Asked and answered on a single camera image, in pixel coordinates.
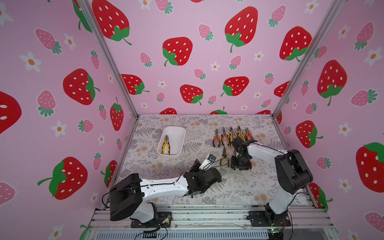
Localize orange handled pliers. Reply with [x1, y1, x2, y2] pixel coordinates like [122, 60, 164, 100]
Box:
[245, 128, 254, 141]

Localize floral patterned table mat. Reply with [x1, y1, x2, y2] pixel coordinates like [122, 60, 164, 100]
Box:
[118, 115, 283, 205]

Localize white plastic storage box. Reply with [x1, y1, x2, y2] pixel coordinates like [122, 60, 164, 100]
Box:
[157, 126, 186, 159]

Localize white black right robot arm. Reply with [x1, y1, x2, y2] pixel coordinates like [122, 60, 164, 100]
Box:
[230, 138, 313, 225]

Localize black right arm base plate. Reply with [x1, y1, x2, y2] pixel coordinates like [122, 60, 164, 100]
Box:
[246, 211, 292, 228]

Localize orange black pliers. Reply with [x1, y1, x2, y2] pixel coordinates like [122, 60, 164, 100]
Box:
[221, 127, 231, 147]

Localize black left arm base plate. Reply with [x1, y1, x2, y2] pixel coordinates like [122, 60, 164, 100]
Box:
[131, 212, 173, 229]

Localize aluminium rail frame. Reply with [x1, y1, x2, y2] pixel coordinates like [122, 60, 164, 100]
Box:
[81, 202, 341, 240]

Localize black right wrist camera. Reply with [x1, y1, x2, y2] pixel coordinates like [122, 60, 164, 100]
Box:
[231, 137, 249, 153]

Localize yellow black handled pliers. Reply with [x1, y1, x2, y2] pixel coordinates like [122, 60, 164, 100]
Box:
[237, 126, 246, 142]

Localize small yellow diagonal pliers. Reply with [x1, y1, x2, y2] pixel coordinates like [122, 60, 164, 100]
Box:
[220, 147, 230, 169]

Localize yellow black combination pliers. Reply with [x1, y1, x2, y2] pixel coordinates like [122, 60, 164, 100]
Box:
[162, 135, 170, 156]

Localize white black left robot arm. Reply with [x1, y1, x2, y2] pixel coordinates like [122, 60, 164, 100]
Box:
[110, 160, 222, 225]

